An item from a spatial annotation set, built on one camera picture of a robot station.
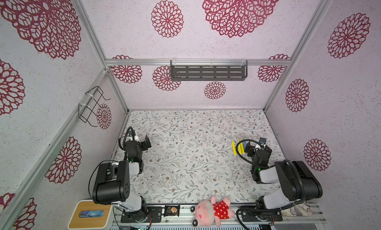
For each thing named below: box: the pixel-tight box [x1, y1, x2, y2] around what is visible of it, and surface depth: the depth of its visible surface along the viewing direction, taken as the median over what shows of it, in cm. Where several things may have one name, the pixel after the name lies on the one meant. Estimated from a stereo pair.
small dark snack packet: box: [163, 205, 181, 218], surface depth 76 cm
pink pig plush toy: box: [190, 196, 236, 228], surface depth 70 cm
